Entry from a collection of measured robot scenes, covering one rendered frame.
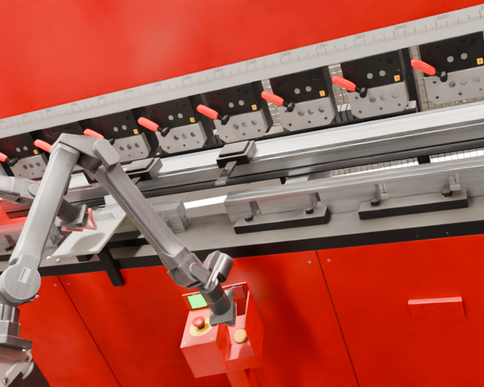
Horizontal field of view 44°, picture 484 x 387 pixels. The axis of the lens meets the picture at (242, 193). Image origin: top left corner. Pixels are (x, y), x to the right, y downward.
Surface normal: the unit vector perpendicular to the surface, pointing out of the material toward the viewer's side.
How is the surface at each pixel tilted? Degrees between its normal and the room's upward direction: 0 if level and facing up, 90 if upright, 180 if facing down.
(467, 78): 90
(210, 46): 90
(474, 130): 90
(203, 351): 90
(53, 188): 61
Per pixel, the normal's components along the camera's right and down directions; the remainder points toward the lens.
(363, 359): -0.27, 0.52
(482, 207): -0.31, -0.84
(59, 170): 0.52, -0.36
